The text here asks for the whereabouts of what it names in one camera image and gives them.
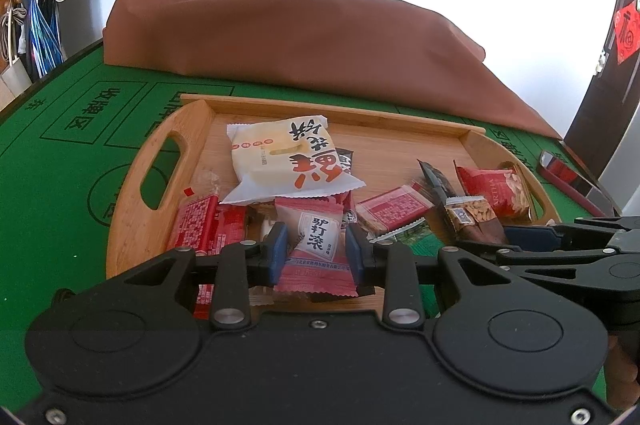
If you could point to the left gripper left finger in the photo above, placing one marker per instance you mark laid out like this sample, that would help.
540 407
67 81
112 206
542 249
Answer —
237 268

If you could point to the white paper bag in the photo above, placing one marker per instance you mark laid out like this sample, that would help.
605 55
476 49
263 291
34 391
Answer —
14 78

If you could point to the red wafer bar packet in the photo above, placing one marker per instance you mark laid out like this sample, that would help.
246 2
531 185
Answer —
205 225

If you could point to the red pistachio snack packet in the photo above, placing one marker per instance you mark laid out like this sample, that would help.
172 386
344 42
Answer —
503 188

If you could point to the pink cake packet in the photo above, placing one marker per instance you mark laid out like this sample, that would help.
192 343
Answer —
316 262

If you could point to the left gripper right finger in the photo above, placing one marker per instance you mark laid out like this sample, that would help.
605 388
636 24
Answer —
397 270

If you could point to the red biscuit packet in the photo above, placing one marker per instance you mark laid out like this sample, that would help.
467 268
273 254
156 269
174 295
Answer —
393 209

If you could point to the red cased smartphone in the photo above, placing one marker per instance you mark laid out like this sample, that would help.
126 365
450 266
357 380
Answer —
575 186

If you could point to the dark wooden door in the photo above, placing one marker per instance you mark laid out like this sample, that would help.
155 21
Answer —
608 106

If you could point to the brown nut bar packet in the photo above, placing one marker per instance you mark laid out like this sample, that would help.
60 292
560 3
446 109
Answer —
473 219

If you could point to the black coffee stick sachet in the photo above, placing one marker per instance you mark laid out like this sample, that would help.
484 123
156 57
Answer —
437 186

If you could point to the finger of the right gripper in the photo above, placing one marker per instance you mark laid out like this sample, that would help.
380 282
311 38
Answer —
586 274
583 233

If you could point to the red door decoration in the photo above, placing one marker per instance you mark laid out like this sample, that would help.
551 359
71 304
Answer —
627 31

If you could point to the green snack packet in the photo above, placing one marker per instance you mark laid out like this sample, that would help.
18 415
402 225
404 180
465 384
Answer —
423 242

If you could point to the blue striped bag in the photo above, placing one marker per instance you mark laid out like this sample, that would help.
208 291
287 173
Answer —
45 43

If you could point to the white flower cake packet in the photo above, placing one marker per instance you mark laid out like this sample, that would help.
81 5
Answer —
292 158

